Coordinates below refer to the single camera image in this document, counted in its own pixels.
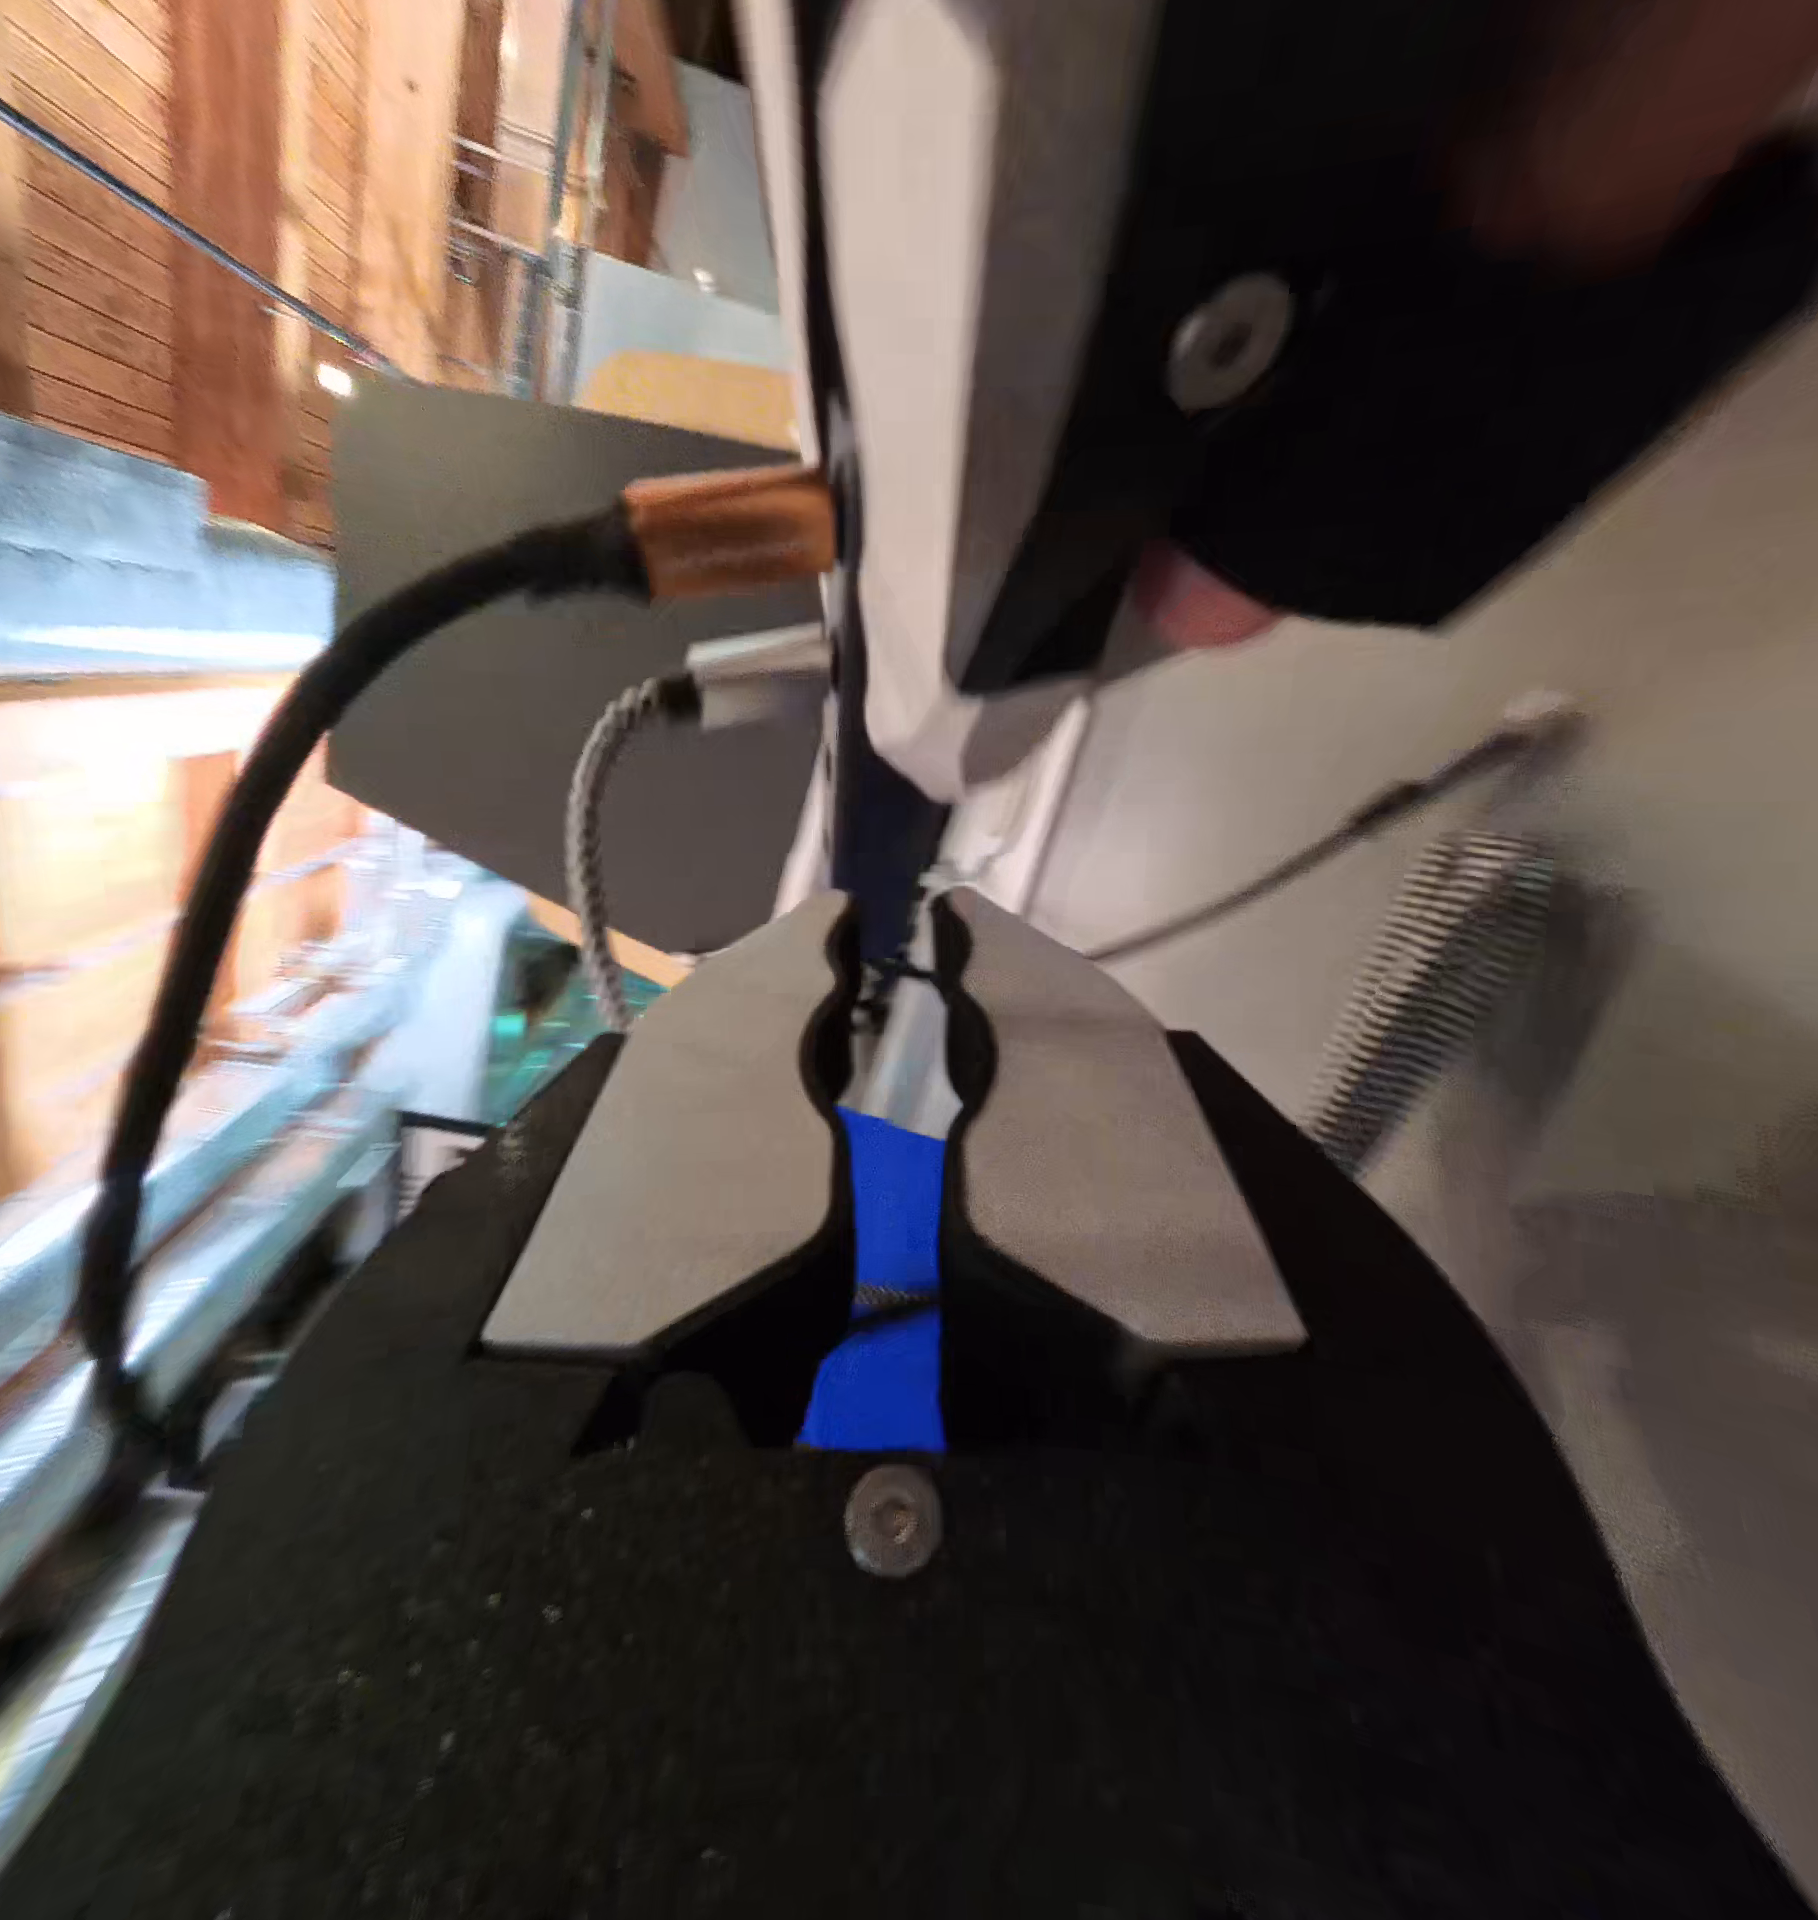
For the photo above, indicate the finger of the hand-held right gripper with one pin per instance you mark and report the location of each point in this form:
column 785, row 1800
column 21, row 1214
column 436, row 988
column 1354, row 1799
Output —
column 909, row 735
column 968, row 299

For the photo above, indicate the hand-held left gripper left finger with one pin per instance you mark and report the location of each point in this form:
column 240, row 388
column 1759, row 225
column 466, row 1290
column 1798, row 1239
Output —
column 669, row 1154

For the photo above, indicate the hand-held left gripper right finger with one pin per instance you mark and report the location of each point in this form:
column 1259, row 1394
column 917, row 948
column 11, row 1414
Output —
column 1118, row 1154

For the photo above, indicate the grey usb hub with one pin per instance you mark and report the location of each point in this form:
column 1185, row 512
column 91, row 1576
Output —
column 881, row 854

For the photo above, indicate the person's right hand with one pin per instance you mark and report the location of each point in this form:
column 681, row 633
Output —
column 1203, row 598

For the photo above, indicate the blue plastic bin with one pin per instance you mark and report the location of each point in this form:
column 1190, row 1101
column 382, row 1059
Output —
column 887, row 1185

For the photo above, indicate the grey panel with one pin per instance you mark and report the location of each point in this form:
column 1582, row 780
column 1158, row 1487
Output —
column 473, row 495

